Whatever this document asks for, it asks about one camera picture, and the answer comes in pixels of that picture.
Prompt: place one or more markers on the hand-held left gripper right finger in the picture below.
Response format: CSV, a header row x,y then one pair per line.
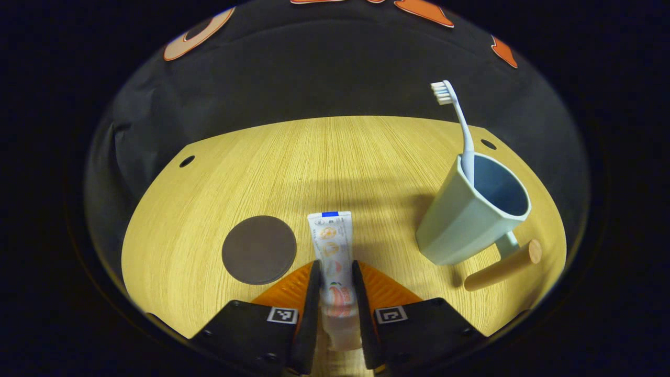
x,y
364,324

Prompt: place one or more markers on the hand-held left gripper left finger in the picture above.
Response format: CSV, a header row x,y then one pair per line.
x,y
310,314

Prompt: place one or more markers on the white toothpaste tube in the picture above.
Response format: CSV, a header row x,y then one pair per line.
x,y
332,241

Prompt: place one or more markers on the brown round coaster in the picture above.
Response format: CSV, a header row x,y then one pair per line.
x,y
259,250

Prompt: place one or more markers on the light blue cup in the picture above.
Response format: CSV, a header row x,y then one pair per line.
x,y
460,225

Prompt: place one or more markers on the white toothbrush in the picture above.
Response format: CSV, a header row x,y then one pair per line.
x,y
465,131

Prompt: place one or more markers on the black backdrop cloth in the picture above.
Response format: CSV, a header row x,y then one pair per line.
x,y
314,78

